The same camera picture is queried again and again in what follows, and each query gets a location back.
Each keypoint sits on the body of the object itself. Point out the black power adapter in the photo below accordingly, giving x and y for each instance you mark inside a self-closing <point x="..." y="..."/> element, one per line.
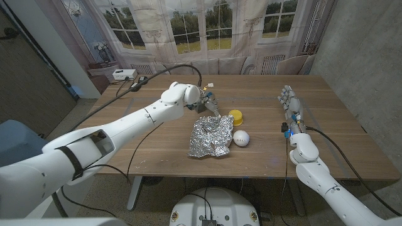
<point x="143" y="79"/>
<point x="134" y="87"/>

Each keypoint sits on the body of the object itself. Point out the white power strip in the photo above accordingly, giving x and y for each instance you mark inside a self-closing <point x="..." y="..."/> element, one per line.
<point x="124" y="74"/>

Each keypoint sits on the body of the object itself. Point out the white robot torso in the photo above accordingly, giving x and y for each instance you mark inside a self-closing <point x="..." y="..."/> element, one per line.
<point x="213" y="207"/>

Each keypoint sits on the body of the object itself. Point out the blue chair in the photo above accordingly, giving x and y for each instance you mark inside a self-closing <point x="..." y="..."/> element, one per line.
<point x="19" y="141"/>

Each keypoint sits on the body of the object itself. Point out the aluminum foil sheet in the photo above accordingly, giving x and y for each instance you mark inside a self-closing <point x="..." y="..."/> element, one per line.
<point x="210" y="135"/>

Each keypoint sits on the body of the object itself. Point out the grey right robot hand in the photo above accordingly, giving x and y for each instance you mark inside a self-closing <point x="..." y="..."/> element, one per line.
<point x="293" y="105"/>

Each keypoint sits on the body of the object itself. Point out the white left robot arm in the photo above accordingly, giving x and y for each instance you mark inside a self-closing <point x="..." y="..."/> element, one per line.
<point x="125" y="125"/>

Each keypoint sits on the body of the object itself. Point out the yellow plastic cup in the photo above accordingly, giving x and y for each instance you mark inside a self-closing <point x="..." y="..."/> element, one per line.
<point x="237" y="116"/>

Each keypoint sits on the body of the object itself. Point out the printed window scene backdrop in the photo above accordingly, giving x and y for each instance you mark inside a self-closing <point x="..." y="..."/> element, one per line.
<point x="204" y="31"/>

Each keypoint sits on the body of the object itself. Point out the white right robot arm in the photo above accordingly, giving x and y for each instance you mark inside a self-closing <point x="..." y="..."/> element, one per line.
<point x="314" y="175"/>

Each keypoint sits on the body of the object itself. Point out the white ball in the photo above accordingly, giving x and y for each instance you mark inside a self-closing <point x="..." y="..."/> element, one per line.
<point x="241" y="138"/>

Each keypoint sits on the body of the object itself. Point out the grey metal table leg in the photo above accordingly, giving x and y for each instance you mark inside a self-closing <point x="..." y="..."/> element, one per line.
<point x="134" y="194"/>
<point x="296" y="201"/>

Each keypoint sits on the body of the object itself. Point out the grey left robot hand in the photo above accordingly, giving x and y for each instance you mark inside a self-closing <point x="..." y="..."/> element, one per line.
<point x="208" y="102"/>

